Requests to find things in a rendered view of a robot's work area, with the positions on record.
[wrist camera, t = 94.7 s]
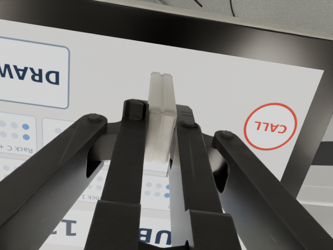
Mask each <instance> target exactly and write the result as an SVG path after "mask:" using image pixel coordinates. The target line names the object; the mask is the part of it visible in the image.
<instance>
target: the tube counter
mask: <svg viewBox="0 0 333 250"><path fill-rule="evenodd" d="M81 231H82V211H81V210H71V209H70V210H69V211H68V213H67V214H66V215H65V216H64V218H63V219H62V220H61V222H60V223H59V224H58V225H57V227H56V228H55V229H54V231H53V232H52V233H51V235H50V236H49V237H48V238H47V240H46V241H45V242H44V243H46V244H56V245H66V246H77V247H80V246H81Z"/></svg>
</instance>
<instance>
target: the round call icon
mask: <svg viewBox="0 0 333 250"><path fill-rule="evenodd" d="M306 109H307V105H302V104H295V103H289V102H282V101H275V100H268V99H261V98H255V97H251V98H250V101H249V104H248V108H247V111H246V114H245V118H244V121H243V124H242V128H241V131H240V135H239V138H240V139H241V140H242V141H243V142H244V143H245V144H246V145H247V146H248V147H249V148H250V150H251V151H259V152H267V153H274V154H281V155H288V154H289V152H290V149H291V147H292V144H293V142H294V139H295V137H296V134H297V131H298V129H299V126H300V124H301V121H302V119H303V116H304V114H305V111H306Z"/></svg>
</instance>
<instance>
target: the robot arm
mask: <svg viewBox="0 0 333 250"><path fill-rule="evenodd" d="M105 161H110V165H109V169H108V173H107V176H106V180H105V184H104V188H103V191H102V195H101V199H98V201H97V204H96V207H95V211H94V215H93V218H92V222H91V226H90V229H89V233H88V236H87V240H86V244H85V247H84V249H83V250H242V248H241V245H240V241H239V238H238V236H239V237H240V239H241V241H242V242H243V244H244V246H245V248H246V249H247V250H333V238H332V237H331V236H330V235H329V234H328V233H327V232H326V231H325V229H324V228H323V227H322V226H321V225H320V224H319V223H318V222H317V221H316V220H315V219H314V218H313V216H312V215H311V214H310V213H309V212H308V211H307V210H306V209H305V208H304V207H303V206H302V205H301V204H300V202H299V201H298V200H297V199H296V198H295V197H294V196H293V195H292V194H291V193H290V192H289V191H288V190H287V188H286V187H285V186H284V185H283V184H282V183H281V182H280V181H279V180H278V179H277V178H276V177H275V175H274V174H273V173H272V172H271V171H270V170H269V169H268V168H267V167H266V166H265V165H264V164H263V162H262V161H261V160H260V159H259V158H258V157H257V156H256V155H255V154H254V153H253V152H252V151H251V150H250V148H249V147H248V146H247V145H246V144H245V143H244V142H243V141H242V140H241V139H240V138H239V137H238V136H237V135H236V134H234V133H232V132H231V131H228V130H218V131H216V132H215V134H214V136H210V135H207V134H204V133H202V131H201V127H200V126H199V124H197V123H196V122H195V119H194V115H193V111H192V109H191V108H190V107H189V106H186V105H179V104H176V103H175V95H174V87H173V79H172V76H171V74H167V73H164V74H160V72H154V71H153V73H151V77H150V84H149V91H148V98H147V101H146V100H139V99H128V100H125V101H124V103H123V113H122V119H121V121H118V122H115V123H108V119H107V118H106V117H105V116H103V115H100V114H96V113H90V114H86V115H83V116H82V117H80V118H79V119H78V120H77V121H75V122H74V123H73V124H72V125H70V126H69V127H68V128H67V129H65V130H64V131H63V132H62V133H60V134H59V135H58V136H57V137H55V138H54V139H53V140H52V141H50V142H49V143H48V144H46V145H45V146H44V147H43V148H41V149H40V150H39V151H38V152H36V153H35V154H34V155H33V156H31V157H30V158H29V159H28V160H26V161H25V162H24V163H23V164H21V165H20V166H19V167H18V168H16V169H15V170H14V171H13V172H11V173H10V174H9V175H8V176H6V177H5V178H4V179H2V180H1V181H0V250H39V249H40V247H41V246H42V245H43V244H44V242H45V241H46V240H47V238H48V237H49V236H50V235H51V233H52V232H53V231H54V229H55V228H56V227H57V225H58V224H59V223H60V222H61V220H62V219H63V218H64V216H65V215H66V214H67V213H68V211H69V210H70V209H71V207H72V206H73V205H74V204H75V202H76V201H77V200H78V198H79V197H80V196H81V194H82V193H83V192H84V190H85V189H86V188H87V187H88V185H89V184H90V183H91V181H92V180H93V179H94V178H95V176H96V175H97V174H98V172H99V171H100V170H101V168H102V167H103V166H104V162H105ZM144 161H145V162H152V161H156V163H162V164H166V163H167V162H168V169H167V174H166V177H168V176H169V201H170V227H171V247H167V248H161V247H158V246H155V245H151V244H148V243H145V242H142V241H139V229H140V216H141V204H140V202H141V190H142V178H143V166H144ZM223 210H224V212H225V213H223Z"/></svg>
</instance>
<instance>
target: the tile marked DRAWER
mask: <svg viewBox="0 0 333 250"><path fill-rule="evenodd" d="M70 86H71V46H68V45H61V44H55V43H48V42H42V41H35V40H29V39H22V38H16V37H9V36H3V35H0V102H5V103H13V104H20V105H27V106H35V107H42V108H49V109H57V110H64V111H70Z"/></svg>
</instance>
